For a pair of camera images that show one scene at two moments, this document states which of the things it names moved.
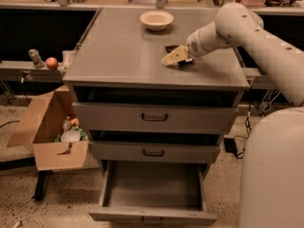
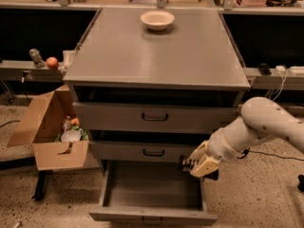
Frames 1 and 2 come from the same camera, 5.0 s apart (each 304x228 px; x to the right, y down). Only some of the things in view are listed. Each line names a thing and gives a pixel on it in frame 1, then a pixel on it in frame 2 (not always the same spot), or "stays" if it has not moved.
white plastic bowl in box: x=70 y=136 stays
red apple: x=51 y=63 stays
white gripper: x=194 y=46 -> x=219 y=146
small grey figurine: x=36 y=58 stays
